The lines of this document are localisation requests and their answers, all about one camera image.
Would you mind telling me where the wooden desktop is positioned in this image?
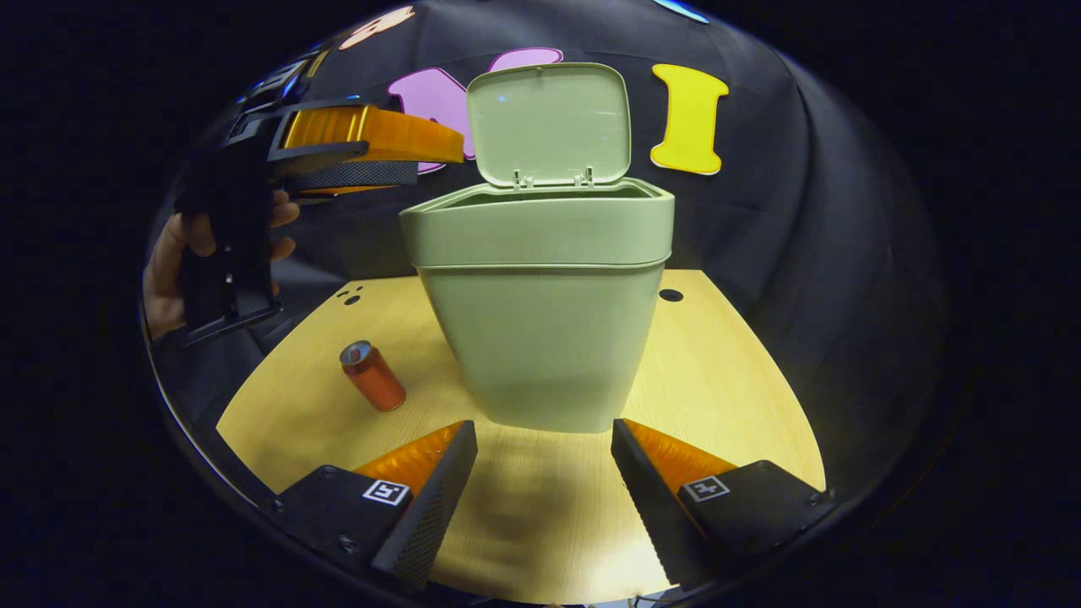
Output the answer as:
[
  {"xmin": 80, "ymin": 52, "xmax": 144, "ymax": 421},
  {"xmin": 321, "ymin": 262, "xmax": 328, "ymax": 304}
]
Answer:
[{"xmin": 215, "ymin": 269, "xmax": 827, "ymax": 605}]

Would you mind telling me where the black backdrop cloth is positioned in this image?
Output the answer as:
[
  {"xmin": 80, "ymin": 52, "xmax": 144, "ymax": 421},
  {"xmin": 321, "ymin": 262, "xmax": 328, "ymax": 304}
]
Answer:
[{"xmin": 144, "ymin": 0, "xmax": 948, "ymax": 508}]

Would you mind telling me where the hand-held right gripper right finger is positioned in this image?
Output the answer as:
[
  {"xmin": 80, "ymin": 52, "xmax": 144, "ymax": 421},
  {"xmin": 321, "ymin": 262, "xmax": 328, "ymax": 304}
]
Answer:
[{"xmin": 610, "ymin": 418, "xmax": 839, "ymax": 592}]

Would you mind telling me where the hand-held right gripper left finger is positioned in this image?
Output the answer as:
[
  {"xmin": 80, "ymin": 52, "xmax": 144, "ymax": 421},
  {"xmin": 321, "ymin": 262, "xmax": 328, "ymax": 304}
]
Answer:
[{"xmin": 258, "ymin": 420, "xmax": 479, "ymax": 592}]

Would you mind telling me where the orange pop can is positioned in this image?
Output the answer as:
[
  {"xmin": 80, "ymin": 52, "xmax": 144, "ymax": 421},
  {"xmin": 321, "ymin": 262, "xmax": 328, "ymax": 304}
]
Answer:
[{"xmin": 340, "ymin": 340, "xmax": 407, "ymax": 413}]

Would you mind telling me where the green desktop garbage bin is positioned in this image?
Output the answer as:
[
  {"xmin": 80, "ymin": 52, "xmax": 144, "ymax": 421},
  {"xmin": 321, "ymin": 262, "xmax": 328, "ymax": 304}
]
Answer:
[{"xmin": 399, "ymin": 62, "xmax": 676, "ymax": 434}]

